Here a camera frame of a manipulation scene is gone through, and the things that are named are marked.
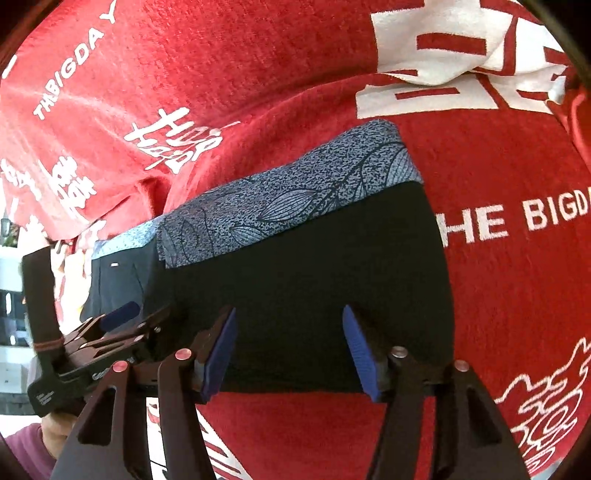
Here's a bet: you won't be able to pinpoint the white cabinet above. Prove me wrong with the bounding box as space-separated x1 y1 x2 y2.
0 217 35 407

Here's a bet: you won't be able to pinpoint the person's left forearm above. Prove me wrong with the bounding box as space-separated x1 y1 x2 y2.
0 422 58 480

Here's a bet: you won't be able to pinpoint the white crumpled cloth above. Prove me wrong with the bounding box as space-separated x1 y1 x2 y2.
48 217 108 324

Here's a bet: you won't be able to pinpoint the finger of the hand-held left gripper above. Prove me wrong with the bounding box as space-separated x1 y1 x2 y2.
65 301 141 344
92 305 174 356

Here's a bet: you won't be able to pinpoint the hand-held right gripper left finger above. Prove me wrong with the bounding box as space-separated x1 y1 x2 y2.
48 305 238 480

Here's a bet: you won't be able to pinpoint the person's left hand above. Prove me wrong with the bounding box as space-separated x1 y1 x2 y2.
39 408 82 462

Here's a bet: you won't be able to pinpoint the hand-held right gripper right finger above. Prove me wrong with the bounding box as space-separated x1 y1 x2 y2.
342 305 532 480

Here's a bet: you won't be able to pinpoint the red printed blanket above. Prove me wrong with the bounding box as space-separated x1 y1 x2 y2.
0 0 591 480

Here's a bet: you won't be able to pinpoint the black pants with blue stripe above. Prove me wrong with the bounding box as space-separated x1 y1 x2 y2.
81 119 455 395

